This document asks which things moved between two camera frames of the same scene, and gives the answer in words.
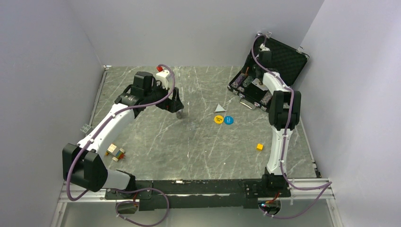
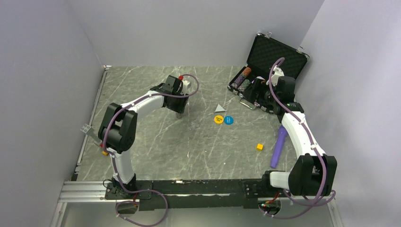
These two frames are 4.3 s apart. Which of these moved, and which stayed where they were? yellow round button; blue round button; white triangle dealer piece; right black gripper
Moved: right black gripper
Stayed: white triangle dealer piece; yellow round button; blue round button
